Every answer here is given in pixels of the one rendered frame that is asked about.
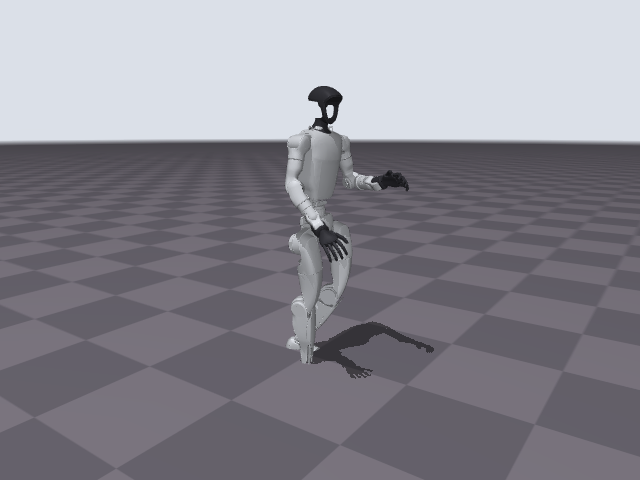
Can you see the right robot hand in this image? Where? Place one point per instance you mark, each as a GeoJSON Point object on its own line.
{"type": "Point", "coordinates": [328, 238]}

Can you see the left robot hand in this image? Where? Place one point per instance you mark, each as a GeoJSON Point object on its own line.
{"type": "Point", "coordinates": [391, 179]}

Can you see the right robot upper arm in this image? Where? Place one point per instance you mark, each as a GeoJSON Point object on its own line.
{"type": "Point", "coordinates": [297, 146]}

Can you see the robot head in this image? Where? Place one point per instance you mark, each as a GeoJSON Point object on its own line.
{"type": "Point", "coordinates": [325, 96]}

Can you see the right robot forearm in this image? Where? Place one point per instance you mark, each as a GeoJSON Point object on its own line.
{"type": "Point", "coordinates": [302, 202]}

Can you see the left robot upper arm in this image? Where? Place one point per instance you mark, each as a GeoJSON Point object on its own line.
{"type": "Point", "coordinates": [346, 164]}

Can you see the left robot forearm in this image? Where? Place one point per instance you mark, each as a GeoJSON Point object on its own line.
{"type": "Point", "coordinates": [362, 182]}

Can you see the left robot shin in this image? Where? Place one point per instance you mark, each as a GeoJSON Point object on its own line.
{"type": "Point", "coordinates": [323, 311]}

